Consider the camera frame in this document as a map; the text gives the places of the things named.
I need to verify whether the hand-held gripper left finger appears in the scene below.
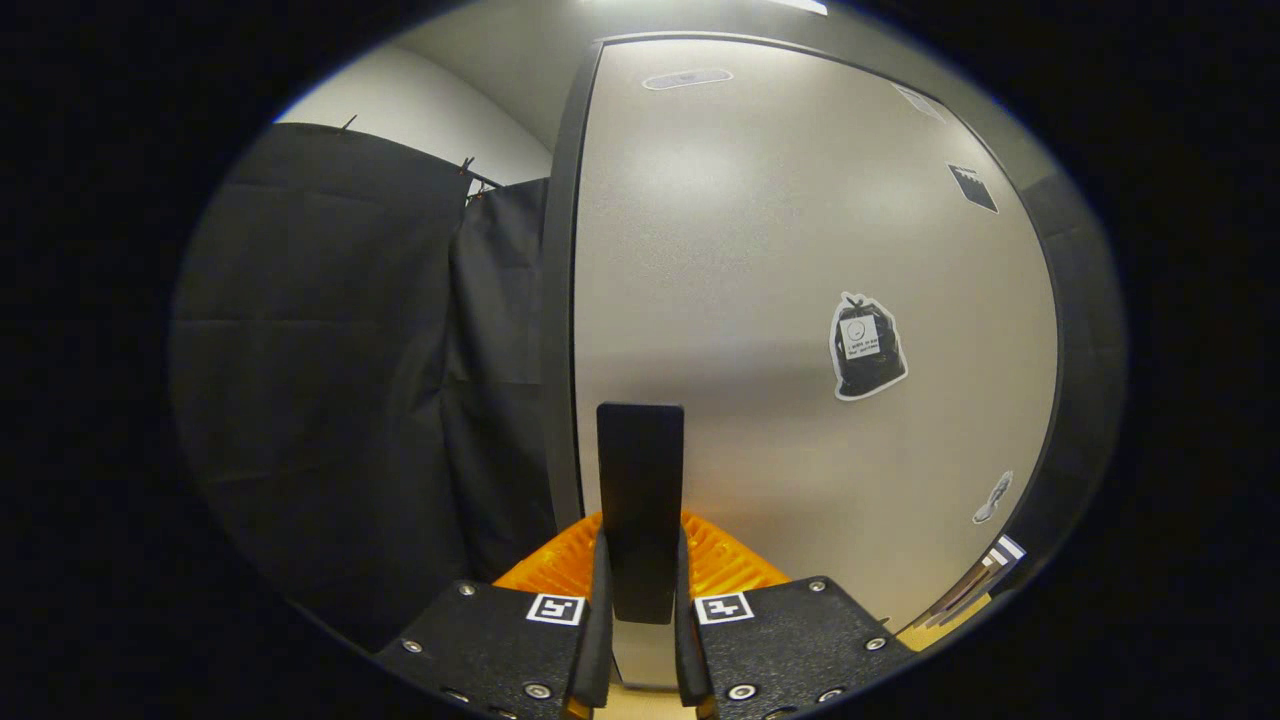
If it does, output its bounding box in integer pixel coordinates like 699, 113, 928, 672
375, 512, 613, 720

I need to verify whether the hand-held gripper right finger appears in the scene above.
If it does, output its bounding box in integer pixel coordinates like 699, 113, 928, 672
675, 512, 916, 720

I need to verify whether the black door handle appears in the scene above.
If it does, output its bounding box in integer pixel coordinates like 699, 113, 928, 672
597, 402, 686, 626

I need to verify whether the white book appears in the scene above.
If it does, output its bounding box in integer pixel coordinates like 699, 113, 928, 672
950, 555, 1006, 606

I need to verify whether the dark grey cabinet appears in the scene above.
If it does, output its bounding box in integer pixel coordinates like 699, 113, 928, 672
540, 30, 1126, 641

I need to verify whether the black backdrop cloth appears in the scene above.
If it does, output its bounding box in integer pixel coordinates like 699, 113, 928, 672
170, 122, 561, 651

